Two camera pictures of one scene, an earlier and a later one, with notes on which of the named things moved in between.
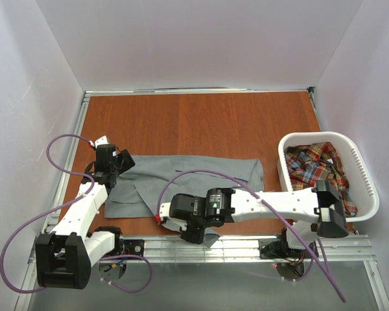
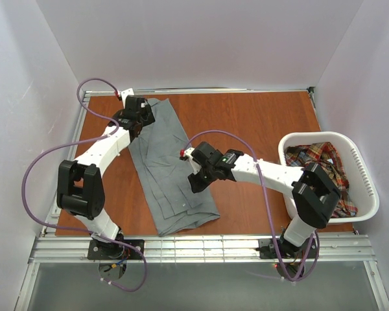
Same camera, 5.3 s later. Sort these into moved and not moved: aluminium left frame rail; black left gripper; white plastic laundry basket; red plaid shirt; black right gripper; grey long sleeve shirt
Moved: black right gripper; grey long sleeve shirt; black left gripper
Not moved: aluminium left frame rail; red plaid shirt; white plastic laundry basket
